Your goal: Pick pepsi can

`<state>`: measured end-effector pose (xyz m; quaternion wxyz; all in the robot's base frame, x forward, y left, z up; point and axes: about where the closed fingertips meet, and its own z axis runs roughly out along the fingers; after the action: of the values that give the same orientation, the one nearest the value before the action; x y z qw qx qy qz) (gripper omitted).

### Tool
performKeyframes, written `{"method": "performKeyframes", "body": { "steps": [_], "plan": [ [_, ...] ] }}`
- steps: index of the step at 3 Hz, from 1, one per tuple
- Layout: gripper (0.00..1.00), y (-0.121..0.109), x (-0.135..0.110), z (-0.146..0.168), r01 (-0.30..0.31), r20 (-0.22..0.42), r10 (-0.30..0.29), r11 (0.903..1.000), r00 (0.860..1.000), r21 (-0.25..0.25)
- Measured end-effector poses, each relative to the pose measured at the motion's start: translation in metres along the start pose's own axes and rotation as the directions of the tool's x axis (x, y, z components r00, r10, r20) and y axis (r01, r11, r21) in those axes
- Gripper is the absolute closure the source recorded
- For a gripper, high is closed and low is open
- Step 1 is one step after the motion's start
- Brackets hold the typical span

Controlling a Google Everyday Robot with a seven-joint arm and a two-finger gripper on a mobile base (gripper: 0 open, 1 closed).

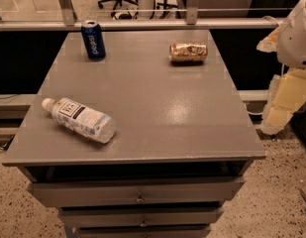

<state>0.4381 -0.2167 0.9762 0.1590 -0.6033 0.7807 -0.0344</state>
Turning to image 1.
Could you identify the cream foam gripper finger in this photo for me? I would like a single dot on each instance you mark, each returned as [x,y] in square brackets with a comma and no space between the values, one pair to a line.
[286,95]
[269,43]

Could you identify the blue pepsi can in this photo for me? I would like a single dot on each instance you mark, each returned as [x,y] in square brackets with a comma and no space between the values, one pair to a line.
[93,40]

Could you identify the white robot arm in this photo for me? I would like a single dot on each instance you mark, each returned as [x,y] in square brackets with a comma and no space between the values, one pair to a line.
[291,44]

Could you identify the gold crushed can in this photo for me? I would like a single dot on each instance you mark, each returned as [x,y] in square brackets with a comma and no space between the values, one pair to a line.
[188,52]

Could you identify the grey drawer cabinet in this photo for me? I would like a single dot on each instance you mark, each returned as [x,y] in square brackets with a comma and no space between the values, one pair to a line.
[183,140]

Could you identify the grey metal railing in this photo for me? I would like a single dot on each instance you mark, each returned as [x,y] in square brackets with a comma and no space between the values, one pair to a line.
[60,15]

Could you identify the clear plastic water bottle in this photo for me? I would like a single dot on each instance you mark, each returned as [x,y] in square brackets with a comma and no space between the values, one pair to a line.
[85,121]

